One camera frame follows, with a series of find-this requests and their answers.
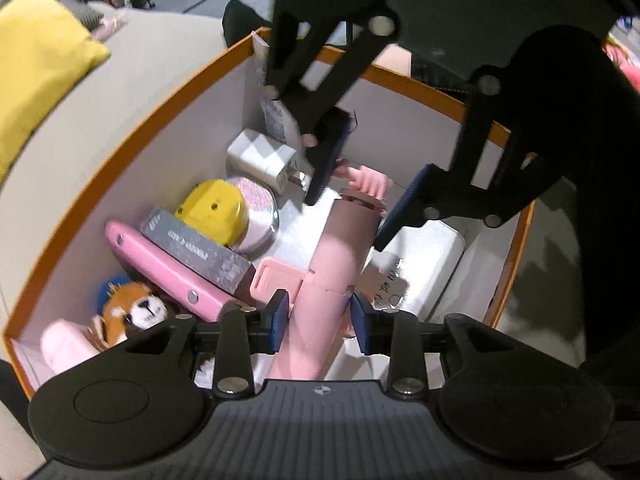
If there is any dark patterned card box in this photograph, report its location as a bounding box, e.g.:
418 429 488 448
140 207 255 296

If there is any houndstooth cushion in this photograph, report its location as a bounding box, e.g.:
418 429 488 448
50 0 98 33

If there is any pink case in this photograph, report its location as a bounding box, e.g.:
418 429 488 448
104 220 241 323

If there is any beige sofa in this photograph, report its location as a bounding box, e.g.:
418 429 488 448
0 5 591 480

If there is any small white patterned packet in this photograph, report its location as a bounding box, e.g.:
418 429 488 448
260 97 296 146

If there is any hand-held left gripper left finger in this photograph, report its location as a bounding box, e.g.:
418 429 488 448
122 290 292 401

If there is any white box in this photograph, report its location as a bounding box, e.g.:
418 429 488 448
367 220 467 323

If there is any pink plush pouch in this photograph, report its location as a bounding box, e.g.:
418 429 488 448
40 320 103 376

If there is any round floral compact mirror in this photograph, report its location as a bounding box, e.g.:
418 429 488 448
227 176 280 261

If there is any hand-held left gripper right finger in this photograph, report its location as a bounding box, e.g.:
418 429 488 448
350 292 506 401

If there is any orange cardboard box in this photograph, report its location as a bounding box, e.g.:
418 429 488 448
2 27 536 396

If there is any yellow tape measure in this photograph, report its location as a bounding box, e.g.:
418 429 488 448
175 179 249 248

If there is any white charger plug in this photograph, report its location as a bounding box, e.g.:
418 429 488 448
226 128 313 193

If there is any pink cloth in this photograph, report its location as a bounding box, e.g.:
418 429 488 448
92 12 128 41

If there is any pink handheld fan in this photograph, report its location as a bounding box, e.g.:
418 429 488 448
250 157 391 381

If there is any yellow cushion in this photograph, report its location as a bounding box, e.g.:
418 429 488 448
0 0 112 183

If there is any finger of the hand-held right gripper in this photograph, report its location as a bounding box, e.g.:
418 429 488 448
264 10 398 207
372 72 573 252

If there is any plush dog toy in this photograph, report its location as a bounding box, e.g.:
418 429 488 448
87 274 173 348

